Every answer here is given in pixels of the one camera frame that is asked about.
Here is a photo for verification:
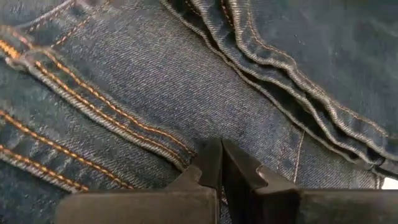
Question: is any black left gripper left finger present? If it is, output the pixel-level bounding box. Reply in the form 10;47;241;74
55;139;223;224

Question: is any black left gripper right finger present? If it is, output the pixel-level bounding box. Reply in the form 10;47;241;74
221;139;398;224

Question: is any dark teal garment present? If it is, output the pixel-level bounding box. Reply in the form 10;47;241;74
0;0;398;224

